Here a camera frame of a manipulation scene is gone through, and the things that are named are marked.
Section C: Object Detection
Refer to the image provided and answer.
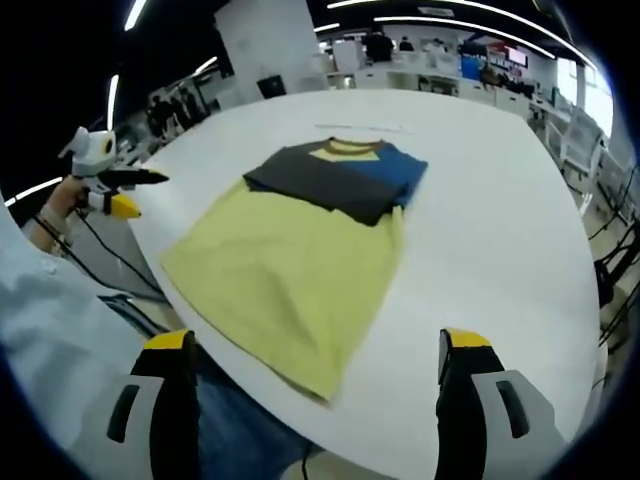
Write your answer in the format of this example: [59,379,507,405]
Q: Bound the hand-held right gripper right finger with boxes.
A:
[435,327,571,480]

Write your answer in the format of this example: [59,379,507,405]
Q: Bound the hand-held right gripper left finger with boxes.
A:
[69,328,202,480]

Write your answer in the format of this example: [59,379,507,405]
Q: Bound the yellow garment grey blue sleeves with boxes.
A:
[160,137,430,405]

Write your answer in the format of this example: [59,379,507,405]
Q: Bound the white template strip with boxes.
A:
[313,122,414,137]

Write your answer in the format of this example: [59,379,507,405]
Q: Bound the person's left hand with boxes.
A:
[48,174,92,222]

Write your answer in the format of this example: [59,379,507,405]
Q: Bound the white ceiling light strip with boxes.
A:
[107,74,121,121]
[373,15,557,59]
[4,177,64,207]
[327,0,594,64]

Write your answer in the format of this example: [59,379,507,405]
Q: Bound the white wristband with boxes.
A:
[38,204,71,234]

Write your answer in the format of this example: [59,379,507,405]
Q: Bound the person in light shirt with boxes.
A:
[0,199,151,451]

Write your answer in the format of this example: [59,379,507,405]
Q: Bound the black box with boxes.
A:
[257,74,287,100]

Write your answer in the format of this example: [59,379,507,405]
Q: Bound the white square pillar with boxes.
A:
[214,0,321,109]

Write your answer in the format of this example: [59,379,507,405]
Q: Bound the black tripod stand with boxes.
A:
[592,164,640,346]

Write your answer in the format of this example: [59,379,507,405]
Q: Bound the row of white cabinets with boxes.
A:
[319,64,531,116]

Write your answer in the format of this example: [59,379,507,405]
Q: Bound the blue crate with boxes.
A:
[460,54,486,80]

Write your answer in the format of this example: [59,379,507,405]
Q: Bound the black cable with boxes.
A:
[298,448,322,480]
[34,209,166,331]

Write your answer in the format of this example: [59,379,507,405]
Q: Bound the white wire cart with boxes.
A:
[544,107,609,176]

